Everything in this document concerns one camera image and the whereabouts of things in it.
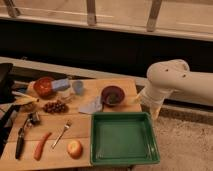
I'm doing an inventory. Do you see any silver metal fork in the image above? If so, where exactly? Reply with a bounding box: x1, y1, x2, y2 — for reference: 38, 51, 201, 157
51, 120, 72, 149

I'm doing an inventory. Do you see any yellow banana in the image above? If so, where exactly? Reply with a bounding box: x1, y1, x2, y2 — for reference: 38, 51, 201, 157
12, 91, 39, 105

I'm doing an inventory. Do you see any bunch of dark grapes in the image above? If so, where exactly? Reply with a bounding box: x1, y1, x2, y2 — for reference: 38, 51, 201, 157
43, 100, 68, 114

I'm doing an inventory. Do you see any small blue cup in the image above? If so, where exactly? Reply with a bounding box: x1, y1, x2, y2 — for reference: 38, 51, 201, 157
72, 80, 83, 95

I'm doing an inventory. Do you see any dark red bowl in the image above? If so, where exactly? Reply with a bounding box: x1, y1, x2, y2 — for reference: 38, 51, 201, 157
101, 86, 125, 107

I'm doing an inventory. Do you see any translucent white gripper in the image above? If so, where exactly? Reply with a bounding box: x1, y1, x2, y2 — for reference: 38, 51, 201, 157
135, 89, 164, 120

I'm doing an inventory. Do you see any red tomato bowl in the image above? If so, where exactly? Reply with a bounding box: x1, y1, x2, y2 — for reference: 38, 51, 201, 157
33, 77, 53, 97

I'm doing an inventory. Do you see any grey cloth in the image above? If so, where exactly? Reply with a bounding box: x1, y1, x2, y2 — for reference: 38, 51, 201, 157
78, 96, 103, 114

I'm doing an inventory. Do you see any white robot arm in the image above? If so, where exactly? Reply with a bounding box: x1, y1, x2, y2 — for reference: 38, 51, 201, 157
134, 59, 213, 120

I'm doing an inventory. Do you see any green plastic tray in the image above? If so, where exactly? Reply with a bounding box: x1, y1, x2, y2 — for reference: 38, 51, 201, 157
90, 112, 160, 166

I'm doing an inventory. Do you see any black handled can opener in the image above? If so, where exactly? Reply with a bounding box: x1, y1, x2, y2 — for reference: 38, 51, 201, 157
15, 112, 40, 160

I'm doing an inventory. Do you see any blue sponge block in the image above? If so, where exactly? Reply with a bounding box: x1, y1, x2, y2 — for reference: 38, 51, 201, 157
51, 79, 70, 91

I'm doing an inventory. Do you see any yellow red apple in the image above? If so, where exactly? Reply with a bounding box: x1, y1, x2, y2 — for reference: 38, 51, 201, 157
67, 140, 83, 159

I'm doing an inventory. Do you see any clear plastic cup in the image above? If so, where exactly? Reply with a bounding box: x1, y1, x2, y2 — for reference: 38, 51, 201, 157
58, 88, 74, 103

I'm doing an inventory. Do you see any orange carrot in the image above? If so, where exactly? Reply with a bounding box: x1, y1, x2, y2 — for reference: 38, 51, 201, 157
33, 132, 52, 161

